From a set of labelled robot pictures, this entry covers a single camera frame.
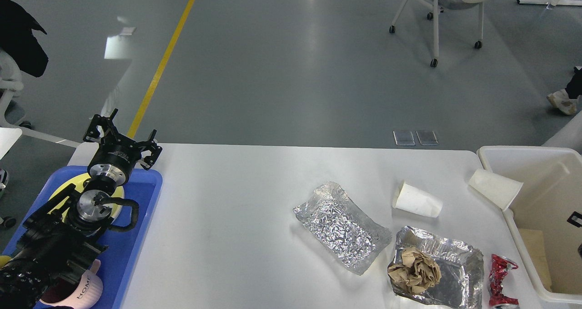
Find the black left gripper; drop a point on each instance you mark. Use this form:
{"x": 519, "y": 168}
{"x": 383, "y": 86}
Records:
{"x": 113, "y": 162}

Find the yellow plastic plate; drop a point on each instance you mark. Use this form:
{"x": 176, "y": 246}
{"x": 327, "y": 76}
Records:
{"x": 80, "y": 180}

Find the pink mug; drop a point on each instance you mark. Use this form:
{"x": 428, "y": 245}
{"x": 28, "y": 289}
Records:
{"x": 81, "y": 295}

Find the foil wrapper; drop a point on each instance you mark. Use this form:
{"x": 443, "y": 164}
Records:
{"x": 460, "y": 263}

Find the crushed red can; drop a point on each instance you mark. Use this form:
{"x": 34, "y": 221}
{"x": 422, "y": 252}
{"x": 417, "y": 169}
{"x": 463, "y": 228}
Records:
{"x": 501, "y": 266}

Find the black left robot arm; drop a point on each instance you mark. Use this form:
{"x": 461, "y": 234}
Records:
{"x": 61, "y": 237}

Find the blue plastic tray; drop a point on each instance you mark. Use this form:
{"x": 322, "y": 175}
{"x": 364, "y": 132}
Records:
{"x": 118, "y": 261}

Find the white side table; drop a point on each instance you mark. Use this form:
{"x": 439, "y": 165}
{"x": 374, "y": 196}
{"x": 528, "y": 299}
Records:
{"x": 8, "y": 138}

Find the black jacket on chair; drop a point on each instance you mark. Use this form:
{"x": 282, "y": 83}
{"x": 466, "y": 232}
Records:
{"x": 18, "y": 41}

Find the blue mug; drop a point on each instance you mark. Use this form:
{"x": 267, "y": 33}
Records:
{"x": 4, "y": 259}

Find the silver foil bag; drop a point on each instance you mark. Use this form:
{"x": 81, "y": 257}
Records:
{"x": 345, "y": 230}

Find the floor socket plate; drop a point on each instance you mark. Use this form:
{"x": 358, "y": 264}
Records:
{"x": 404, "y": 138}
{"x": 427, "y": 137}

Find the white paper cup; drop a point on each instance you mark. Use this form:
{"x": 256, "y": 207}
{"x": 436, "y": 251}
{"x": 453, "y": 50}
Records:
{"x": 417, "y": 201}
{"x": 498, "y": 189}

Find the white plastic bin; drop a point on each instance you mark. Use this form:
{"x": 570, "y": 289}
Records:
{"x": 552, "y": 180}

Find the person in dark trousers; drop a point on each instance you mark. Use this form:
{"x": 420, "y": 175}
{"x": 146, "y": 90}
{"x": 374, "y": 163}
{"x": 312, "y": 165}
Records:
{"x": 566, "y": 99}

